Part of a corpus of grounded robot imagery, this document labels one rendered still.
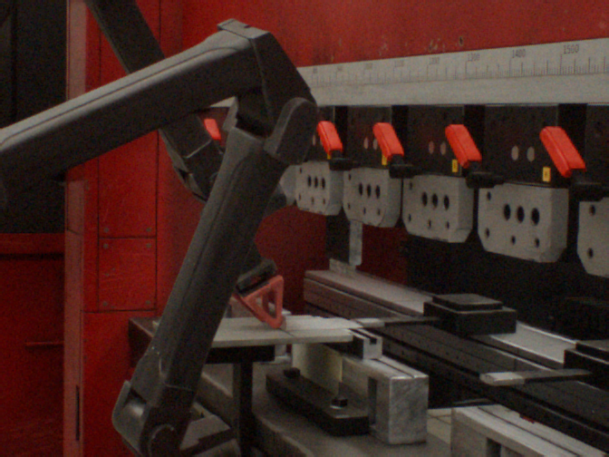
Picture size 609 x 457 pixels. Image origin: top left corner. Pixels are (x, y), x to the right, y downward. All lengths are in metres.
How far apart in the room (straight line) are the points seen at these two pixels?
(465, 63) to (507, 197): 0.19
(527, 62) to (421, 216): 0.29
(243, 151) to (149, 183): 1.37
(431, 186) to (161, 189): 1.24
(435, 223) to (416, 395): 0.30
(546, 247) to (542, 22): 0.24
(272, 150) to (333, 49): 0.57
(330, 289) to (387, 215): 0.90
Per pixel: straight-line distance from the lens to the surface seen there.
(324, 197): 1.79
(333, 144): 1.68
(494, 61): 1.35
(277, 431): 1.71
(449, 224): 1.43
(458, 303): 1.89
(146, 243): 2.62
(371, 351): 1.75
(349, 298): 2.39
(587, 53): 1.20
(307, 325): 1.82
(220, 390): 1.97
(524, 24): 1.30
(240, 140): 1.26
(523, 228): 1.28
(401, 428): 1.65
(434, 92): 1.48
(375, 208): 1.62
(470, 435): 1.44
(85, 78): 2.58
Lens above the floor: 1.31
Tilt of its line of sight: 5 degrees down
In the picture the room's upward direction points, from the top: 1 degrees clockwise
